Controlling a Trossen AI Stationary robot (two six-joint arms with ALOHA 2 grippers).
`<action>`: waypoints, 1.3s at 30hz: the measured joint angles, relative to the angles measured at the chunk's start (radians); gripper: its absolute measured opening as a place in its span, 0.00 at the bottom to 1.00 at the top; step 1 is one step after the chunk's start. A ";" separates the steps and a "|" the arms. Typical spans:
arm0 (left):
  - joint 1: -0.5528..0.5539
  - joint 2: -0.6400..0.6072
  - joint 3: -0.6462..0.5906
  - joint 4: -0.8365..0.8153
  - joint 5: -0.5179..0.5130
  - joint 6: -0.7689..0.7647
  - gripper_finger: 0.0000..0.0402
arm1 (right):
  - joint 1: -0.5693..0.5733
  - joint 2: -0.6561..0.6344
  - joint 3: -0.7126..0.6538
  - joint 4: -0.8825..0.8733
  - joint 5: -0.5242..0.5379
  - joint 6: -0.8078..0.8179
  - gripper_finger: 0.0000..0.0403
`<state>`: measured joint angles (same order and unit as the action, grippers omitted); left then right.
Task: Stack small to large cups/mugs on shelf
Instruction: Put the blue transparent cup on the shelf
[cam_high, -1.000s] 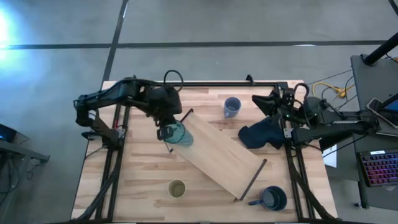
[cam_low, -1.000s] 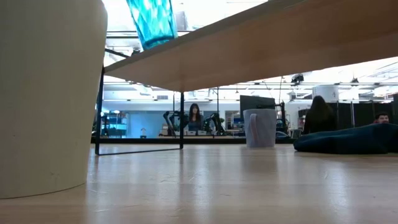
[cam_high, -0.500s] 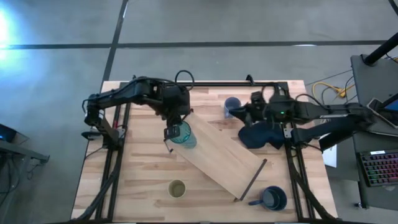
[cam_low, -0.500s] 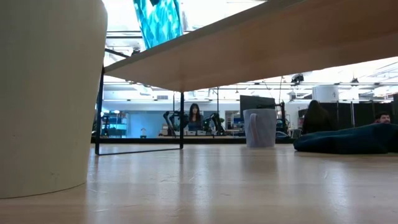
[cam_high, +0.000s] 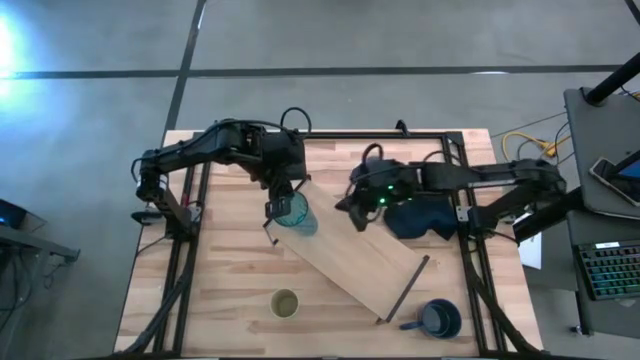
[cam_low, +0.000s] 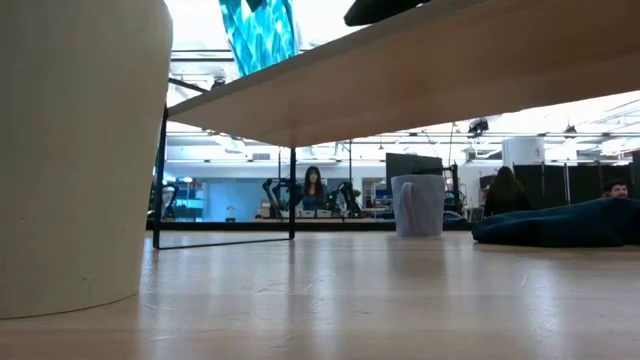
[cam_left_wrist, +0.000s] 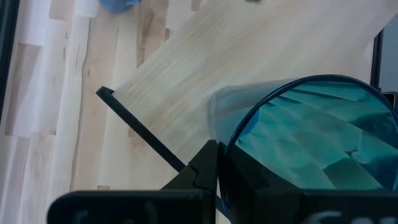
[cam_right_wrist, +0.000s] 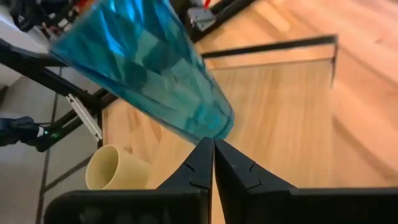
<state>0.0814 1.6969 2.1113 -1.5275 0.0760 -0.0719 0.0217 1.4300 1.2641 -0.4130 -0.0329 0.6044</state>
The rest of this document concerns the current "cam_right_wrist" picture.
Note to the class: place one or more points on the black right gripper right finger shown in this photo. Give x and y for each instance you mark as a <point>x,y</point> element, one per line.
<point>248,199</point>

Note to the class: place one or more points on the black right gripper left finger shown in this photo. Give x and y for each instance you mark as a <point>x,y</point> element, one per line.
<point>186,199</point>

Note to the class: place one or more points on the cream plastic cup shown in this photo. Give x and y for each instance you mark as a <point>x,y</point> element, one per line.
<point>124,174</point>

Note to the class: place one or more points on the teal translucent faceted tumbler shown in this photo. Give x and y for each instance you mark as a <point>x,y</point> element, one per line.
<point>140,62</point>

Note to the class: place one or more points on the wooden shelf with black legs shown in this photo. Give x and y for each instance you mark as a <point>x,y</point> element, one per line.
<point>280,124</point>

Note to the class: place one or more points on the gray box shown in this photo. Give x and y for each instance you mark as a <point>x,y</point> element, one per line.
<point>201,18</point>

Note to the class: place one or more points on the silver metal bracket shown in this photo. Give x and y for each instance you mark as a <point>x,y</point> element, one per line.
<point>84,116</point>

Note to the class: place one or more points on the black table frame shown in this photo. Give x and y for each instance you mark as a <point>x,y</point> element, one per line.
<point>31,68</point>

